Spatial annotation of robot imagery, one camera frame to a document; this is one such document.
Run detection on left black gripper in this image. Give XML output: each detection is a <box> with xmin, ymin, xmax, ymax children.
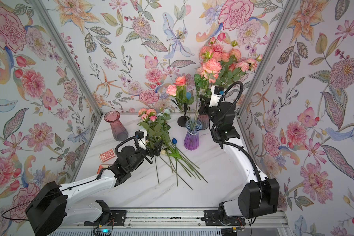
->
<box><xmin>128</xmin><ymin>135</ymin><xmax>164</xmax><ymax>172</ymax></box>

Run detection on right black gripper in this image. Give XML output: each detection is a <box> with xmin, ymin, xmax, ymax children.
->
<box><xmin>201</xmin><ymin>96</ymin><xmax>224</xmax><ymax>133</ymax></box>

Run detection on smoky pink glass vase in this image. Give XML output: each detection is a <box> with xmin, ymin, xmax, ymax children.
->
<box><xmin>104</xmin><ymin>111</ymin><xmax>128</xmax><ymax>141</ymax></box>

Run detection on coral pink rose stem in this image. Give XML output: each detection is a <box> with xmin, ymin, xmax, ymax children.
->
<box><xmin>175</xmin><ymin>76</ymin><xmax>195</xmax><ymax>118</ymax></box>

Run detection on pink rose cluster stem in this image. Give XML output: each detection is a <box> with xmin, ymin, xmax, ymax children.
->
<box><xmin>197</xmin><ymin>37</ymin><xmax>232</xmax><ymax>73</ymax></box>

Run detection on large pink rose stem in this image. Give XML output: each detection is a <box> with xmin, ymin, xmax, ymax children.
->
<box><xmin>166</xmin><ymin>85</ymin><xmax>187</xmax><ymax>116</ymax></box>

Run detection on pink rose spray stem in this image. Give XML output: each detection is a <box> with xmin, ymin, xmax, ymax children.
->
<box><xmin>194</xmin><ymin>59</ymin><xmax>222</xmax><ymax>97</ymax></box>

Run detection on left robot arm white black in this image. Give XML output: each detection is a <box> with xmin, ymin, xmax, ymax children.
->
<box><xmin>26</xmin><ymin>137</ymin><xmax>163</xmax><ymax>236</ymax></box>

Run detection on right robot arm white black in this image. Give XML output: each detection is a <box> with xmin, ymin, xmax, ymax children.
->
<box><xmin>199</xmin><ymin>95</ymin><xmax>279</xmax><ymax>220</ymax></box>

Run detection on red glass vase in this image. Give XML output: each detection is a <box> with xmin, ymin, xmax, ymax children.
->
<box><xmin>198</xmin><ymin>114</ymin><xmax>210</xmax><ymax>130</ymax></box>

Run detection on purple blue glass vase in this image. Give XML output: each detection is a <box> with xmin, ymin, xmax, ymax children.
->
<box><xmin>183</xmin><ymin>119</ymin><xmax>202</xmax><ymax>150</ymax></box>

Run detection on pink flower bouquet green stems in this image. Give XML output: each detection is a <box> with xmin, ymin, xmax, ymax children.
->
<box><xmin>138</xmin><ymin>108</ymin><xmax>205</xmax><ymax>183</ymax></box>

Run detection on blue microphone on black stand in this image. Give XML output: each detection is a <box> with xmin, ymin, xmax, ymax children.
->
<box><xmin>178</xmin><ymin>90</ymin><xmax>194</xmax><ymax>127</ymax></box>

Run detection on red playing card box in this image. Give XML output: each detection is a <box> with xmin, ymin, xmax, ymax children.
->
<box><xmin>99</xmin><ymin>148</ymin><xmax>116</xmax><ymax>163</ymax></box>

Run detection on orange red card box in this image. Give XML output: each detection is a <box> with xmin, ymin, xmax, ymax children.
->
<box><xmin>97</xmin><ymin>164</ymin><xmax>111</xmax><ymax>174</ymax></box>

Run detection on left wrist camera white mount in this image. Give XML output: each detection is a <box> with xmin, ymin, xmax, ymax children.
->
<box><xmin>135</xmin><ymin>130</ymin><xmax>147</xmax><ymax>150</ymax></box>

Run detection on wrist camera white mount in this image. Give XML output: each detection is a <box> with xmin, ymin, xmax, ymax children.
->
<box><xmin>209</xmin><ymin>86</ymin><xmax>224</xmax><ymax>107</ymax></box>
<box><xmin>135</xmin><ymin>130</ymin><xmax>147</xmax><ymax>150</ymax></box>

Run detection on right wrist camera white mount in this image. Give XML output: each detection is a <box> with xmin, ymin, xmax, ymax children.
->
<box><xmin>209</xmin><ymin>86</ymin><xmax>224</xmax><ymax>107</ymax></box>

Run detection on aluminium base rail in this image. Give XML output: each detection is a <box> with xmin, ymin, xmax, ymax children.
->
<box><xmin>49</xmin><ymin>207</ymin><xmax>292</xmax><ymax>236</ymax></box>

